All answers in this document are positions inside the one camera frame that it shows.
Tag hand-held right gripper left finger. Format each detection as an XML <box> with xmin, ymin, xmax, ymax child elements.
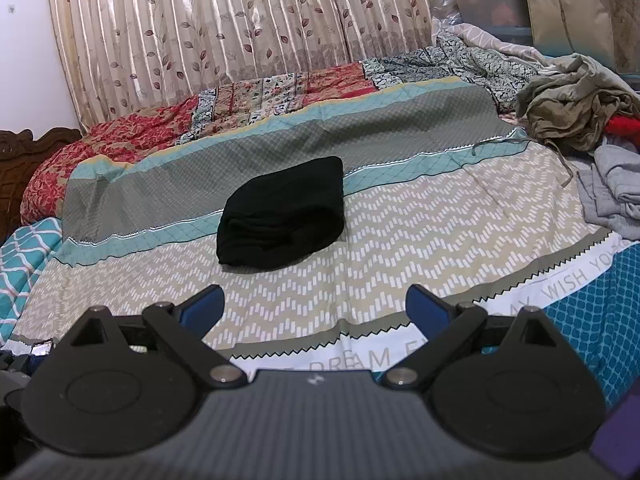
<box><xmin>67</xmin><ymin>284</ymin><xmax>249</xmax><ymax>390</ymax></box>

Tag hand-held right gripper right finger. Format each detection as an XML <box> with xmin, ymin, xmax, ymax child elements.
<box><xmin>381</xmin><ymin>284</ymin><xmax>563</xmax><ymax>391</ymax></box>

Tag black pants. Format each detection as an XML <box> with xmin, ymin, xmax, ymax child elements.
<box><xmin>216</xmin><ymin>156</ymin><xmax>347</xmax><ymax>268</ymax></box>

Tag striped zigzag bedsheet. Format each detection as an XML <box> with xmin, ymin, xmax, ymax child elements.
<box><xmin>0</xmin><ymin>76</ymin><xmax>640</xmax><ymax>411</ymax></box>

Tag teal lattice cloth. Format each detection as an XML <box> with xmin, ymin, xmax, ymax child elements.
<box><xmin>0</xmin><ymin>217</ymin><xmax>65</xmax><ymax>343</ymax></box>

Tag floral patchwork quilt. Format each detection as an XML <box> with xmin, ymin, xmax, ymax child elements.
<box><xmin>20</xmin><ymin>45</ymin><xmax>548</xmax><ymax>227</ymax></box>

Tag grey garment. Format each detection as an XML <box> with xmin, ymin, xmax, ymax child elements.
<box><xmin>577</xmin><ymin>144</ymin><xmax>640</xmax><ymax>241</ymax></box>

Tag carved wooden headboard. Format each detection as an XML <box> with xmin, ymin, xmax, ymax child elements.
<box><xmin>0</xmin><ymin>128</ymin><xmax>83</xmax><ymax>242</ymax></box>

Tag purple object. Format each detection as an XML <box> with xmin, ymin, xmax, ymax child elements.
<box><xmin>587</xmin><ymin>387</ymin><xmax>640</xmax><ymax>480</ymax></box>

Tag olive crumpled cloth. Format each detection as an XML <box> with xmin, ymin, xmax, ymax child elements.
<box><xmin>515</xmin><ymin>52</ymin><xmax>640</xmax><ymax>155</ymax></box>

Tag red cloth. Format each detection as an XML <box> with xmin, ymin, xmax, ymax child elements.
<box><xmin>602</xmin><ymin>115</ymin><xmax>640</xmax><ymax>152</ymax></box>

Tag pale striped blanket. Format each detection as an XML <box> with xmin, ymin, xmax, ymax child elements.
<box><xmin>434</xmin><ymin>19</ymin><xmax>551</xmax><ymax>68</ymax></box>

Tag leaf print curtain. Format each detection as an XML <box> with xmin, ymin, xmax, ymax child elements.
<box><xmin>45</xmin><ymin>0</ymin><xmax>455</xmax><ymax>133</ymax></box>

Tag clear plastic storage bin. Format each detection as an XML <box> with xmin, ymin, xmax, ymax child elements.
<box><xmin>444</xmin><ymin>0</ymin><xmax>535</xmax><ymax>53</ymax></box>

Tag beige fabric storage bag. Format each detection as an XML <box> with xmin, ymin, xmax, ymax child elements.
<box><xmin>520</xmin><ymin>0</ymin><xmax>620</xmax><ymax>60</ymax></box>

